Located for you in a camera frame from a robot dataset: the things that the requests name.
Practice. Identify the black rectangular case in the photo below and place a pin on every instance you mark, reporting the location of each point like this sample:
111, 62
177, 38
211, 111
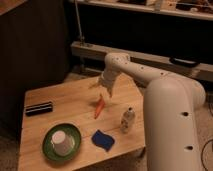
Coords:
39, 109

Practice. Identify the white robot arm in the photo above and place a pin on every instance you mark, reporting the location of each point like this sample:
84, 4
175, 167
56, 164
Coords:
169, 104

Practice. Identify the black handle loop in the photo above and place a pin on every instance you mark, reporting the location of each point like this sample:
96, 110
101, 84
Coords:
184, 63

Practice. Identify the grey metal beam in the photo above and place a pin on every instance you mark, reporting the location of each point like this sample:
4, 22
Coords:
97, 52

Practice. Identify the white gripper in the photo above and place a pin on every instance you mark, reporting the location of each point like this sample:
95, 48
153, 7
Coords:
106, 79

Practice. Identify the metal pole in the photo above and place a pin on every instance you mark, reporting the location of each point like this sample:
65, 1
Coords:
81, 37

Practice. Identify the small white bottle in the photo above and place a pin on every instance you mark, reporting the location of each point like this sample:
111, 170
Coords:
127, 120

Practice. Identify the blue sponge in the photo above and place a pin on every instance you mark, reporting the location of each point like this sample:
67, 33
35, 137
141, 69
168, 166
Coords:
103, 140

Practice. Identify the white upside-down cup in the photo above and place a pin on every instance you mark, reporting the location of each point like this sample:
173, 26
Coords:
62, 143

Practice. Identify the green plate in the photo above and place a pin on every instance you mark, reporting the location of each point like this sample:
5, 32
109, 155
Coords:
47, 148

